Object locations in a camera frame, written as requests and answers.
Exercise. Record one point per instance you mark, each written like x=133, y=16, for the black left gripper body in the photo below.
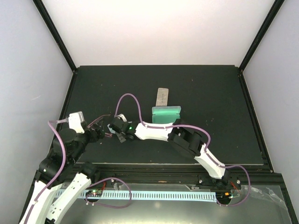
x=93, y=136

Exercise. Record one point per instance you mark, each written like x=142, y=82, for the black front mounting rail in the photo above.
x=189, y=174

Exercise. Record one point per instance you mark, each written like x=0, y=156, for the black left frame post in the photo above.
x=55, y=33

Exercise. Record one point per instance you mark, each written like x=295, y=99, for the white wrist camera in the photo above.
x=122, y=117
x=77, y=122

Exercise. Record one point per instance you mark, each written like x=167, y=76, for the beige glasses case green lining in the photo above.
x=162, y=97

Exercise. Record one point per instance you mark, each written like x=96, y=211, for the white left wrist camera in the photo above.
x=77, y=122

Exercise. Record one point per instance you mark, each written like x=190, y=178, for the black right frame post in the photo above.
x=277, y=4

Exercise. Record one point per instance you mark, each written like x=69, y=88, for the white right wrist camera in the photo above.
x=122, y=117

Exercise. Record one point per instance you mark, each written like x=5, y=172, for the blue-grey glasses case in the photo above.
x=165, y=114

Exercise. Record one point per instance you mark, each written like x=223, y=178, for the pink sunglasses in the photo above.
x=100, y=123

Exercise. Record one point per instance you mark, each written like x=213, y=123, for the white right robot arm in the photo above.
x=185, y=139

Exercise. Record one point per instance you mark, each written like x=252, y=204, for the black frame post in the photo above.
x=55, y=33
x=277, y=4

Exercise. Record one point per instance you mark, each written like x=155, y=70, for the white slotted cable duct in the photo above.
x=149, y=195

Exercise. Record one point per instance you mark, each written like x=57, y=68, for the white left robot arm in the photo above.
x=67, y=147

